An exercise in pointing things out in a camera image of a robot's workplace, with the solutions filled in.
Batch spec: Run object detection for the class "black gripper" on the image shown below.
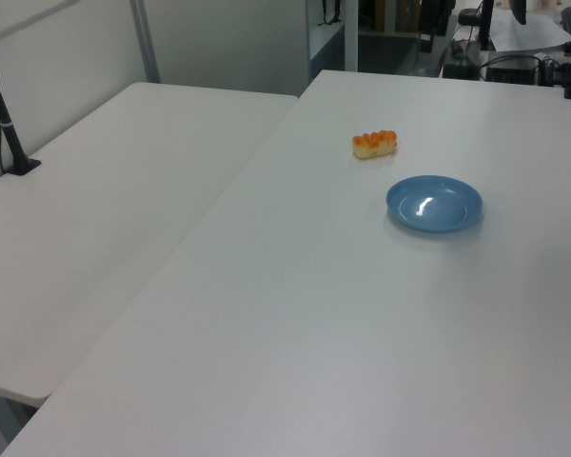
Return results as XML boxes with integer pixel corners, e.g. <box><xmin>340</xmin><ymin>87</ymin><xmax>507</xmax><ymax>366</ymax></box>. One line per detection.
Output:
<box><xmin>420</xmin><ymin>0</ymin><xmax>458</xmax><ymax>54</ymax></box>

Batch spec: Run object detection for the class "orange glazed bread loaf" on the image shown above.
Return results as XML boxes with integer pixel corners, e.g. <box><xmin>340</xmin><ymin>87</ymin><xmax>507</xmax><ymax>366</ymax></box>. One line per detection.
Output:
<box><xmin>351</xmin><ymin>129</ymin><xmax>400</xmax><ymax>161</ymax></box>

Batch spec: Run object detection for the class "blue round plate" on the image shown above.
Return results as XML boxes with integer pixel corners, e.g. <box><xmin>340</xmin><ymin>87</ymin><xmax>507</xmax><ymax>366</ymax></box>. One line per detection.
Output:
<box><xmin>385</xmin><ymin>174</ymin><xmax>484</xmax><ymax>234</ymax></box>

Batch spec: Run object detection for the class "yellow box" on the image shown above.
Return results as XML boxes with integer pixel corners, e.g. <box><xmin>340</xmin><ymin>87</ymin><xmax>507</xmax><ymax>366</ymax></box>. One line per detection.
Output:
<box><xmin>373</xmin><ymin>0</ymin><xmax>423</xmax><ymax>34</ymax></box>

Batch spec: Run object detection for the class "small black flat box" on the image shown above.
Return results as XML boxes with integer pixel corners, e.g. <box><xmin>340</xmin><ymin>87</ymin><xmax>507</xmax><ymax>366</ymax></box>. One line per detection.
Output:
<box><xmin>443</xmin><ymin>61</ymin><xmax>480</xmax><ymax>81</ymax></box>

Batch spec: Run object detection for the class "black monitor stand pole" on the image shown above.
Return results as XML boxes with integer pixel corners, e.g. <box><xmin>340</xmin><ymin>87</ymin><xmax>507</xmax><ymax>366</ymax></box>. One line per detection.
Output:
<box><xmin>477</xmin><ymin>0</ymin><xmax>496</xmax><ymax>51</ymax></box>

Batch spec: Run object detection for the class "black electronics box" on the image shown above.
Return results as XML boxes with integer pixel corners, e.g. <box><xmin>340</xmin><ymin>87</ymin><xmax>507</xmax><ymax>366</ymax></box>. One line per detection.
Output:
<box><xmin>483</xmin><ymin>54</ymin><xmax>541</xmax><ymax>86</ymax></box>

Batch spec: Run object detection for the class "black curved object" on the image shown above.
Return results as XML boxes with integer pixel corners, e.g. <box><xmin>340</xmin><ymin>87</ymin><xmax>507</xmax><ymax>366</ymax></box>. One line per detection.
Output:
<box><xmin>507</xmin><ymin>0</ymin><xmax>530</xmax><ymax>26</ymax></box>

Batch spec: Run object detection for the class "white desk board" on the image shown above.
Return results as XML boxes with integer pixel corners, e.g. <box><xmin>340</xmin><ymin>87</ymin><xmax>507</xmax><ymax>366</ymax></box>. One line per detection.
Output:
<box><xmin>491</xmin><ymin>8</ymin><xmax>571</xmax><ymax>52</ymax></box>

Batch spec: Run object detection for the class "white side table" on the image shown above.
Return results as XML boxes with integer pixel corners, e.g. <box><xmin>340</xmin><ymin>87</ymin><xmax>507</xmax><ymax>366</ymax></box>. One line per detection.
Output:
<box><xmin>0</xmin><ymin>81</ymin><xmax>300</xmax><ymax>457</ymax></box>

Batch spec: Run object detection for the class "white metal shelf frame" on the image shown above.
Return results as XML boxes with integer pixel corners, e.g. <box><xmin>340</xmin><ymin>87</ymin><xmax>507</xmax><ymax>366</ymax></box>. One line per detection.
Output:
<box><xmin>306</xmin><ymin>0</ymin><xmax>361</xmax><ymax>85</ymax></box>

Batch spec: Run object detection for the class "black hanging strap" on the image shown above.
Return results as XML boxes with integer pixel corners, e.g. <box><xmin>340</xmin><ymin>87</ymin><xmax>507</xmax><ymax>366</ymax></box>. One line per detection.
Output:
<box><xmin>318</xmin><ymin>0</ymin><xmax>343</xmax><ymax>28</ymax></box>

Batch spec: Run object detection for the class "grey partition post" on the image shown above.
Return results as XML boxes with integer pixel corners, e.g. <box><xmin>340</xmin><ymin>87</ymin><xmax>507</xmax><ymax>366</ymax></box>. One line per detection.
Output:
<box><xmin>129</xmin><ymin>0</ymin><xmax>162</xmax><ymax>85</ymax></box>

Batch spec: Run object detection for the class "black camera pole with base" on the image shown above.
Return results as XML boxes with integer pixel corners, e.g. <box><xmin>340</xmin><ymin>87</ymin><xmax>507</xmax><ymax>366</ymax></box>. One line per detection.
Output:
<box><xmin>0</xmin><ymin>36</ymin><xmax>43</xmax><ymax>178</ymax></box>

